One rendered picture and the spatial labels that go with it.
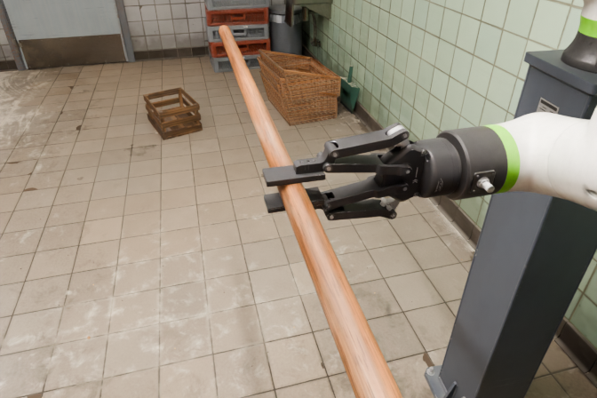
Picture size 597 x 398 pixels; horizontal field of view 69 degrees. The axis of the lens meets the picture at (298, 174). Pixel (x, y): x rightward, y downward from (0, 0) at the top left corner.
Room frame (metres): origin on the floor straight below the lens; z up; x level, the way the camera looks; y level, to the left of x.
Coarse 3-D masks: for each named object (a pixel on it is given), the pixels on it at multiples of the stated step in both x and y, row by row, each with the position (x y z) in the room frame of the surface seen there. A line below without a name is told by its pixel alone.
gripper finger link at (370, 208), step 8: (368, 200) 0.47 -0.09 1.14; (376, 200) 0.47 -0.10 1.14; (336, 208) 0.46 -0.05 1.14; (344, 208) 0.45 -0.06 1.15; (352, 208) 0.45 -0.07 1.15; (360, 208) 0.45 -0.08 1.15; (368, 208) 0.45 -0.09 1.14; (376, 208) 0.45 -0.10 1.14; (384, 208) 0.45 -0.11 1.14; (328, 216) 0.43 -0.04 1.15; (336, 216) 0.44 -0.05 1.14; (344, 216) 0.44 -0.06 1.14; (352, 216) 0.44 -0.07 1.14; (360, 216) 0.44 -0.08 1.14; (368, 216) 0.45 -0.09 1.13; (376, 216) 0.45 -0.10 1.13; (384, 216) 0.45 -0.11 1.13; (392, 216) 0.45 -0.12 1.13
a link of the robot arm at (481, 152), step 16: (464, 128) 0.51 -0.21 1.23; (480, 128) 0.50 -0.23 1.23; (464, 144) 0.47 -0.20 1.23; (480, 144) 0.47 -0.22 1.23; (496, 144) 0.47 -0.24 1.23; (464, 160) 0.46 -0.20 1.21; (480, 160) 0.45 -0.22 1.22; (496, 160) 0.46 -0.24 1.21; (464, 176) 0.45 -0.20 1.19; (480, 176) 0.44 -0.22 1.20; (496, 176) 0.45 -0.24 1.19; (464, 192) 0.44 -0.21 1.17; (480, 192) 0.44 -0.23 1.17; (496, 192) 0.46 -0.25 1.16
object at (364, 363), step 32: (224, 32) 1.13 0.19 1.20; (256, 96) 0.69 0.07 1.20; (256, 128) 0.59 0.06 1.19; (288, 160) 0.48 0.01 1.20; (288, 192) 0.40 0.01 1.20; (320, 224) 0.35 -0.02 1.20; (320, 256) 0.30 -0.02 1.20; (320, 288) 0.26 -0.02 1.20; (352, 320) 0.22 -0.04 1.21; (352, 352) 0.20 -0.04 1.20; (352, 384) 0.18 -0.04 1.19; (384, 384) 0.17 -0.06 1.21
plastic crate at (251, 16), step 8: (248, 8) 4.73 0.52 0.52; (256, 8) 4.35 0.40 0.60; (264, 8) 4.36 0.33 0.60; (208, 16) 4.26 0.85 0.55; (216, 16) 4.62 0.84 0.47; (224, 16) 4.29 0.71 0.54; (232, 16) 4.62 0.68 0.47; (240, 16) 4.62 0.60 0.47; (248, 16) 4.34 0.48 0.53; (256, 16) 4.35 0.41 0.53; (264, 16) 4.36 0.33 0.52; (208, 24) 4.26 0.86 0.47; (216, 24) 4.27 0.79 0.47; (224, 24) 4.29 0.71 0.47; (232, 24) 4.30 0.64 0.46; (240, 24) 4.33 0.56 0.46; (248, 24) 4.34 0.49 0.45
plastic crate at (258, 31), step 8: (256, 24) 4.36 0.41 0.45; (264, 24) 4.37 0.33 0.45; (208, 32) 4.25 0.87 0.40; (216, 32) 4.27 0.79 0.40; (232, 32) 4.30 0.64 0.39; (240, 32) 4.58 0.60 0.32; (248, 32) 4.34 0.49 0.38; (256, 32) 4.36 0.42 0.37; (264, 32) 4.38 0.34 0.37; (208, 40) 4.26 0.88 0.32; (216, 40) 4.27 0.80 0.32; (240, 40) 4.33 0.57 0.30
